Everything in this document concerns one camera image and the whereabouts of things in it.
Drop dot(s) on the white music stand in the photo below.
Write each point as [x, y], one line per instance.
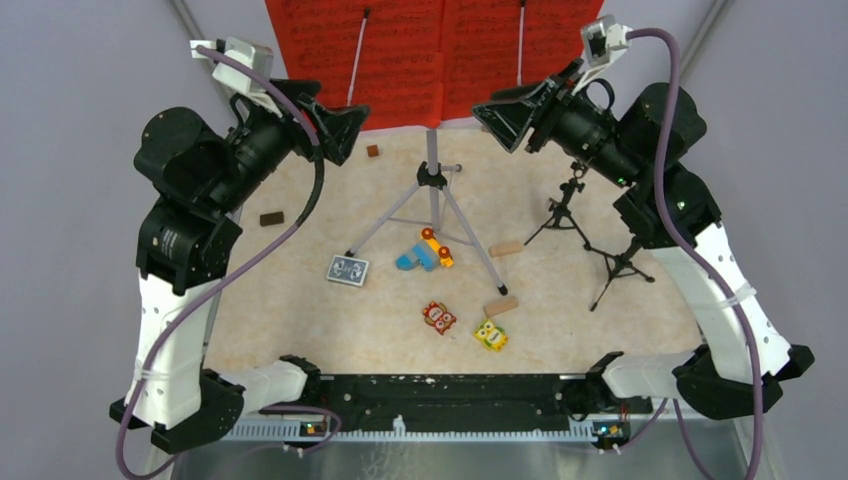
[430, 175]

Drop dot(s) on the wooden block lower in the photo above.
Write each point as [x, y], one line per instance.
[500, 306]

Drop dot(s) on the yellow owl toy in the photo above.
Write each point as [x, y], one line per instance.
[491, 336]

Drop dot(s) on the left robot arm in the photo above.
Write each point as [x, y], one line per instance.
[183, 252]

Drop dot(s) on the black microphone tripod stand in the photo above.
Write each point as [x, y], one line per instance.
[561, 217]

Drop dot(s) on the blue microphone with tripod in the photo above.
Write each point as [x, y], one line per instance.
[618, 266]

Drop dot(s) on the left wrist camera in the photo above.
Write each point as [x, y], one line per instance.
[240, 65]

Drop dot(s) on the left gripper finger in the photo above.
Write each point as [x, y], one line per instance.
[298, 91]
[337, 129]

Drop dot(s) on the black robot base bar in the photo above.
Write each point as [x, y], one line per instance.
[461, 403]

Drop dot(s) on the toy brick car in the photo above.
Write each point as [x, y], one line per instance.
[427, 253]

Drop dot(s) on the wooden block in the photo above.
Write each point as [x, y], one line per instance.
[506, 248]
[500, 306]

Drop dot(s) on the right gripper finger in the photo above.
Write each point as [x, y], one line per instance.
[509, 121]
[521, 92]

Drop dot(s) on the blue playing card deck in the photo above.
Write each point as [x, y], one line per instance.
[348, 270]

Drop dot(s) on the dark brown block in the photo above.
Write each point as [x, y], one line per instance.
[272, 219]

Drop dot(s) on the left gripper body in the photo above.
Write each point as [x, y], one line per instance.
[265, 136]

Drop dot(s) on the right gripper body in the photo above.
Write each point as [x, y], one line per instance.
[570, 121]

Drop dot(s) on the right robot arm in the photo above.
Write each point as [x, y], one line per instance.
[740, 366]

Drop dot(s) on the red owl toy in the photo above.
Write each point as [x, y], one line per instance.
[438, 317]

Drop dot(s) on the red sheet music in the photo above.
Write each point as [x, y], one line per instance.
[383, 54]
[493, 45]

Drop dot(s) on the wooden block upper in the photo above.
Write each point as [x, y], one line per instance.
[506, 248]

